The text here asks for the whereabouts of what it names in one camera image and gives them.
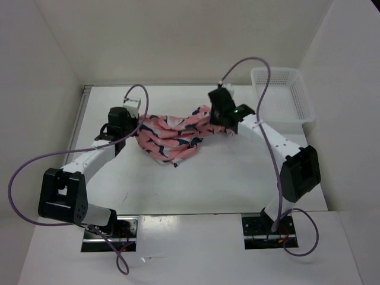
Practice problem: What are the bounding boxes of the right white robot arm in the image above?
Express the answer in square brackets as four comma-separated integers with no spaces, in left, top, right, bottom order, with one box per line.
[208,86,321,233]

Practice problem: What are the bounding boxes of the pink shark-print shorts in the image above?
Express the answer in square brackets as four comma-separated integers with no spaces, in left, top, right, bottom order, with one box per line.
[135,105,233,167]

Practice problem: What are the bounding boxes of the white perforated plastic basket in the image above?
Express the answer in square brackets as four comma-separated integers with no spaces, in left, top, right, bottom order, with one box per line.
[251,67,315,125]

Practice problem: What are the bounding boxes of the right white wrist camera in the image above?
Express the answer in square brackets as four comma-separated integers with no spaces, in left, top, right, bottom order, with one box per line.
[217,83,235,98]

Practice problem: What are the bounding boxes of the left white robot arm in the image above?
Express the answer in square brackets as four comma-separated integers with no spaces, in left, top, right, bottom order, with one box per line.
[38,105,139,238]

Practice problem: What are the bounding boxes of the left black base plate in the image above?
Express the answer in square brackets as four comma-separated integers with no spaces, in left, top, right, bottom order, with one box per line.
[81,216,138,253]

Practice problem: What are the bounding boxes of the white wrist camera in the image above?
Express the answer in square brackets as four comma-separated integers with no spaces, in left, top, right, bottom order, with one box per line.
[217,83,235,98]
[122,97,141,119]

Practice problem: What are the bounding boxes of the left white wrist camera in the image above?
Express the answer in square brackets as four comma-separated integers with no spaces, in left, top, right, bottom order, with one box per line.
[122,97,141,119]

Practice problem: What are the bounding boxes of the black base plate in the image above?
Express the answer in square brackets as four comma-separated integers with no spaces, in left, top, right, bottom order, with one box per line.
[81,216,138,253]
[241,213,298,250]

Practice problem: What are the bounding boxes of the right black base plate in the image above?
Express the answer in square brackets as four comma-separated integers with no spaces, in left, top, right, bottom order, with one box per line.
[241,213,298,250]

